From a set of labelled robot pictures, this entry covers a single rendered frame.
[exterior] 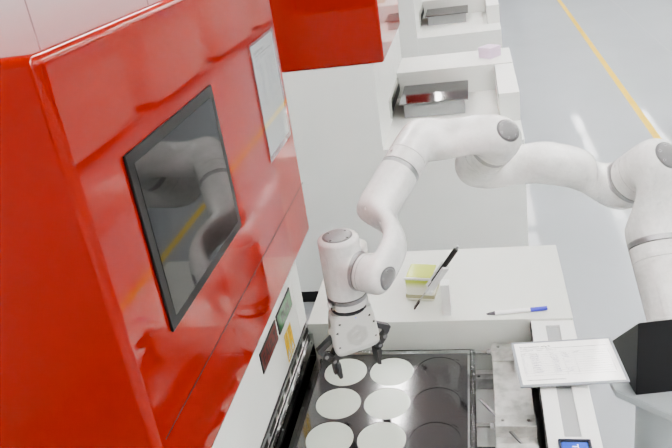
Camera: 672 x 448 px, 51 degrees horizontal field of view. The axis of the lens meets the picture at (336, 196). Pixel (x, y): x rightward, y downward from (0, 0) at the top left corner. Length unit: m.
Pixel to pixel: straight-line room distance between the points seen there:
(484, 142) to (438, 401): 0.56
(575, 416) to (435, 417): 0.28
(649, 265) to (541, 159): 0.33
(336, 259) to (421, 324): 0.40
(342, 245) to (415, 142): 0.31
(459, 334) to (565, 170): 0.45
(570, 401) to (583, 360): 0.12
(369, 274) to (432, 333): 0.41
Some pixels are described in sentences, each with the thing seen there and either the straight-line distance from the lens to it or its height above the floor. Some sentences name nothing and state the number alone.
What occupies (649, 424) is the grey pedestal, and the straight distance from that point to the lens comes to 1.85.
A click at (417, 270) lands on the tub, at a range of 1.77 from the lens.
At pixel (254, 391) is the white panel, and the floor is 1.08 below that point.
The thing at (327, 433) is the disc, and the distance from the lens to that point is 1.54.
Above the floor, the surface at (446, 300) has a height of 1.01.
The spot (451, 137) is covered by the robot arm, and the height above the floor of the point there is 1.39.
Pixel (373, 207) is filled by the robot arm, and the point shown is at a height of 1.32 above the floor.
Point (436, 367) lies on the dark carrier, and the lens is 1.67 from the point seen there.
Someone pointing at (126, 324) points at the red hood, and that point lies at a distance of 0.83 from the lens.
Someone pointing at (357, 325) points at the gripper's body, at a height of 1.10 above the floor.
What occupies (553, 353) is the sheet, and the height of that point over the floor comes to 0.97.
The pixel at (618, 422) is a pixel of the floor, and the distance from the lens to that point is 2.90.
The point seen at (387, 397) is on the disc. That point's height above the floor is 0.90.
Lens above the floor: 1.92
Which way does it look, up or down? 23 degrees down
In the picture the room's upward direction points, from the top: 9 degrees counter-clockwise
